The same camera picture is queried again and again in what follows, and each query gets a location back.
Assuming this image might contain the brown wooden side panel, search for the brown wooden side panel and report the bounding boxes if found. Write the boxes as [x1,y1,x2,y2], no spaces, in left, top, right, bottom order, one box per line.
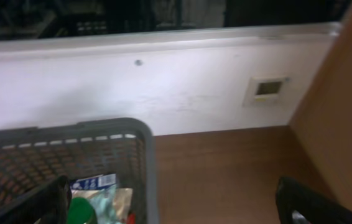
[290,7,352,211]

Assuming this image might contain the grey plastic shopping basket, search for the grey plastic shopping basket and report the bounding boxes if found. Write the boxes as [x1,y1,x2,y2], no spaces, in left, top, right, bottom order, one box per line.
[0,118,159,224]

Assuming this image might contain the blue cardboard box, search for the blue cardboard box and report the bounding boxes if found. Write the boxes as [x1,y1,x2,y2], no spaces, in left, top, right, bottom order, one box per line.
[70,174,117,190]

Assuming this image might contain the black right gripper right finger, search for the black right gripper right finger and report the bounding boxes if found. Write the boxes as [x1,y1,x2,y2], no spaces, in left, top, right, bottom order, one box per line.
[276,177,352,224]

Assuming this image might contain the orange spaghetti packet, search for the orange spaghetti packet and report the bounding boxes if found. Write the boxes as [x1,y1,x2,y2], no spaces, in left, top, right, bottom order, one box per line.
[126,213,136,224]

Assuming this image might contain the beige grain bag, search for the beige grain bag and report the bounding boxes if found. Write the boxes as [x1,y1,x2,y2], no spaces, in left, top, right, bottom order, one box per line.
[72,188,133,223]

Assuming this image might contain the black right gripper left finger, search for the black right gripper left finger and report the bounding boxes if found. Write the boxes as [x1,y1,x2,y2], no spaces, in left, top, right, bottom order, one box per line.
[0,175,72,224]

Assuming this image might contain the white green snack pack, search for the white green snack pack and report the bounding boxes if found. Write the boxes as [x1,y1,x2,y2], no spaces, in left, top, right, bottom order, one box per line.
[88,185,122,224]

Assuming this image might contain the white wall socket plate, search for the white wall socket plate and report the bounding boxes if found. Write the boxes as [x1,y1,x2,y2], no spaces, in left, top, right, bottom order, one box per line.
[243,77,289,107]

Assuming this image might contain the green lid glass jar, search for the green lid glass jar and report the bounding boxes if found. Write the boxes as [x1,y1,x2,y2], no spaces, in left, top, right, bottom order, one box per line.
[66,197,98,224]

